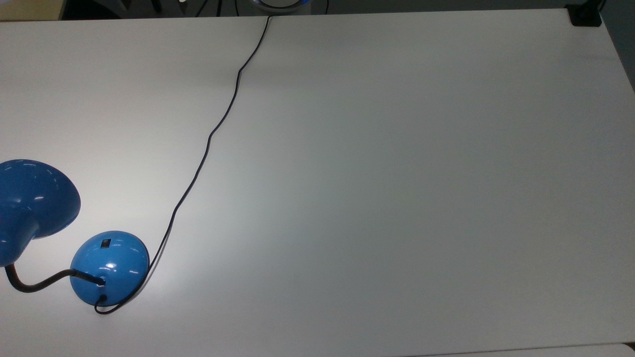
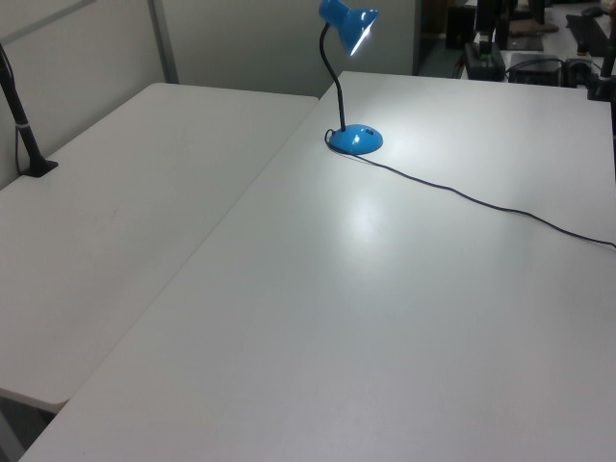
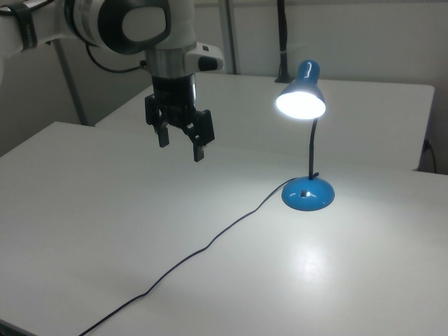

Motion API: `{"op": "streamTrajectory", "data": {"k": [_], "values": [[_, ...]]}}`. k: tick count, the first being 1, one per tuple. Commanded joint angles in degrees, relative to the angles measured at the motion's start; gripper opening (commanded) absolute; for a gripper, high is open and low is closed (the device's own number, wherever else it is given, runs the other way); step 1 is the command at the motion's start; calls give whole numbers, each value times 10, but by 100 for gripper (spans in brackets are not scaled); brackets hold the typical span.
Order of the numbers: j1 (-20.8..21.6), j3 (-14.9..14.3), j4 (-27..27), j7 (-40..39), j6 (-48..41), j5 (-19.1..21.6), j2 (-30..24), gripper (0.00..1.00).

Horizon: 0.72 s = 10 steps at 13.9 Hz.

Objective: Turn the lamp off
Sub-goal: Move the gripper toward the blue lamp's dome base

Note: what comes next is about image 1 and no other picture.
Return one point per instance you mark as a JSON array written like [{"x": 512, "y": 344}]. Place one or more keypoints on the blue gooseneck desk lamp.
[{"x": 109, "y": 267}]

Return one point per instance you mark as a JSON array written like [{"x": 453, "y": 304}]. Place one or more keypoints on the black corner table clamp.
[{"x": 585, "y": 17}]

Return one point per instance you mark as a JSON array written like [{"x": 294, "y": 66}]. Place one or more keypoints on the tan board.
[{"x": 30, "y": 9}]

